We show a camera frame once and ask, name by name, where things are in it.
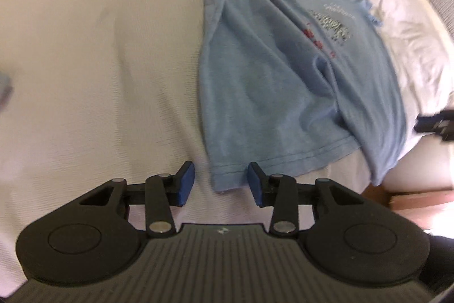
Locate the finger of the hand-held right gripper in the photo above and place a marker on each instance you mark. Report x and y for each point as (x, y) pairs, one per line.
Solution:
(439, 123)

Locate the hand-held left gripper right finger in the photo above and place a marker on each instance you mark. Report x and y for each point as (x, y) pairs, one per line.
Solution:
(254, 182)

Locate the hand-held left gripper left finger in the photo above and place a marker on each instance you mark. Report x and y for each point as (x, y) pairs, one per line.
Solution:
(186, 182)

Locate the light blue printed t-shirt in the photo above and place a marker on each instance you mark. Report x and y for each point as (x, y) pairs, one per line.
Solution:
(269, 93)

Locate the grey checked pillow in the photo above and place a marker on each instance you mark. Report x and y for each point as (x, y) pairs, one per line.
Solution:
(443, 4)

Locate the white bed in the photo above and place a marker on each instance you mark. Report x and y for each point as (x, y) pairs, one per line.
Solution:
(88, 75)

